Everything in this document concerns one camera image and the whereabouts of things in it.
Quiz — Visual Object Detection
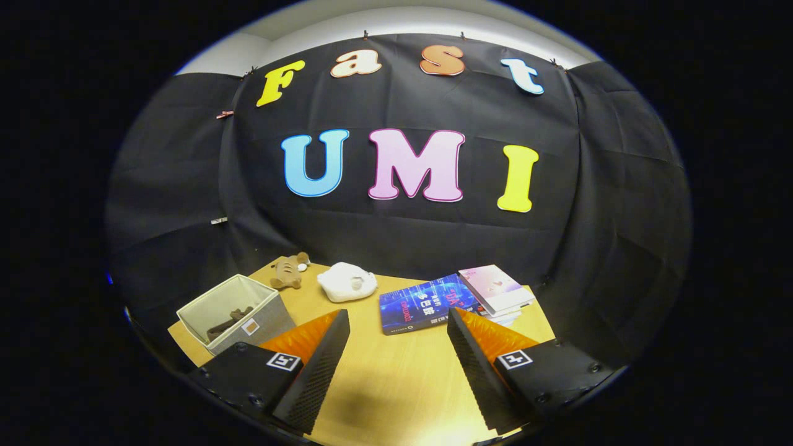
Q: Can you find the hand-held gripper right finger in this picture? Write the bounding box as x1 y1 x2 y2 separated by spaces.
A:
447 307 620 434

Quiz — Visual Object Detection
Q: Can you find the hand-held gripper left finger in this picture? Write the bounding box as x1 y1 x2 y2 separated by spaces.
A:
186 308 351 435

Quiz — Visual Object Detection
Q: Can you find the grey fabric storage box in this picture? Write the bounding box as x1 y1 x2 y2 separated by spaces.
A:
176 274 297 357

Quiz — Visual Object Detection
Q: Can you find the white book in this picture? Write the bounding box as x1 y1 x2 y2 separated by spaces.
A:
480 302 535 320

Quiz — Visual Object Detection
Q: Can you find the pink book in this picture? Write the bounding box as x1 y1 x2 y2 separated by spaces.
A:
457 264 537 317

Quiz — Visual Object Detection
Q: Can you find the white plush toy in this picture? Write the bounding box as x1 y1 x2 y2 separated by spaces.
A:
317 261 378 304

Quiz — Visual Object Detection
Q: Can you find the brown plush toy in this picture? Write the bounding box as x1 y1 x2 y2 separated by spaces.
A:
269 251 312 291

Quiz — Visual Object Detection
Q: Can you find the black backdrop cloth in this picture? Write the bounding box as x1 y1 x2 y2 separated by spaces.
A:
105 32 693 372

